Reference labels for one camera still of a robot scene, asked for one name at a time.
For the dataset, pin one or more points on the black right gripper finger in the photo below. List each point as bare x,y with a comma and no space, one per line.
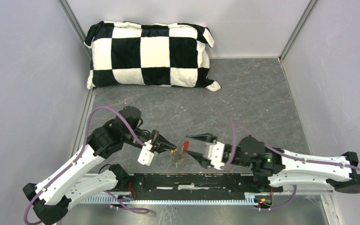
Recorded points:
207,138
198,157

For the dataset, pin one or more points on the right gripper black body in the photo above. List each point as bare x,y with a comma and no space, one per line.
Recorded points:
208,165

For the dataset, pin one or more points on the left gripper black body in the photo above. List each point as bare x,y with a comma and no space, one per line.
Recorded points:
154,138

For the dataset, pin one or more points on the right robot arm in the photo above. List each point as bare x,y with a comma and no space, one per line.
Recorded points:
273,168

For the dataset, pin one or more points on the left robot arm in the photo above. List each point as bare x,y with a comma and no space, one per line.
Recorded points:
52,198

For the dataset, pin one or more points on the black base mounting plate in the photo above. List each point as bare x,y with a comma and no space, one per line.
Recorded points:
188,186

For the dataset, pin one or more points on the black white checkered pillow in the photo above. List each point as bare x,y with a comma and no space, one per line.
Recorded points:
166,55

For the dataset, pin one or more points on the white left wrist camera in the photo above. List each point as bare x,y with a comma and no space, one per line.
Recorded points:
146,155

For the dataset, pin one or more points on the white slotted cable duct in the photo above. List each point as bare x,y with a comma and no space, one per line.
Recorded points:
108,199

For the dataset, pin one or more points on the left aluminium frame rail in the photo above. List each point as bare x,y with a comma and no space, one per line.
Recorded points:
75,24

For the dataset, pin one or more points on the aluminium frame rail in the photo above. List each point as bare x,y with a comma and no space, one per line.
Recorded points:
297,29
75,24

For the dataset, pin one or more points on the right aluminium frame rail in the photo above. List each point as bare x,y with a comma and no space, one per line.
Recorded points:
297,29

